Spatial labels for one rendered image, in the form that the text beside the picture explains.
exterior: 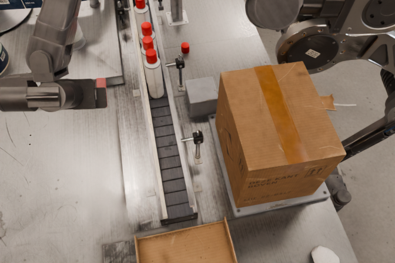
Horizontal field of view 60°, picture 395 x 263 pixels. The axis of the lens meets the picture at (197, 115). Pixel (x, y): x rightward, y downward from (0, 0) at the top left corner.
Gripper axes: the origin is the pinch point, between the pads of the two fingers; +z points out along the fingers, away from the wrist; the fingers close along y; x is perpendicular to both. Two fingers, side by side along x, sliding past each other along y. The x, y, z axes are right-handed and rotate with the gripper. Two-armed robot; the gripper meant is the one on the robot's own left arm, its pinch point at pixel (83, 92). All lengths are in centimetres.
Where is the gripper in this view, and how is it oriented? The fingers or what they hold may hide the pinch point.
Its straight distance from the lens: 86.7
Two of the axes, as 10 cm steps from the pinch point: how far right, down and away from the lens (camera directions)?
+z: -0.2, -1.0, 9.9
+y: -10.0, 0.3, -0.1
